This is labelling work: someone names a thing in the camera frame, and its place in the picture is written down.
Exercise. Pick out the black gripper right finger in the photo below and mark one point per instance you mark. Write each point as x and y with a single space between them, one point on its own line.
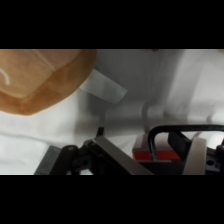
198 156

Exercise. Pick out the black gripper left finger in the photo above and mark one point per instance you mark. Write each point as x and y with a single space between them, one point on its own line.
113 155

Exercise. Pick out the white tablecloth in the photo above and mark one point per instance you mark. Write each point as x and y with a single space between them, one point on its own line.
166 80

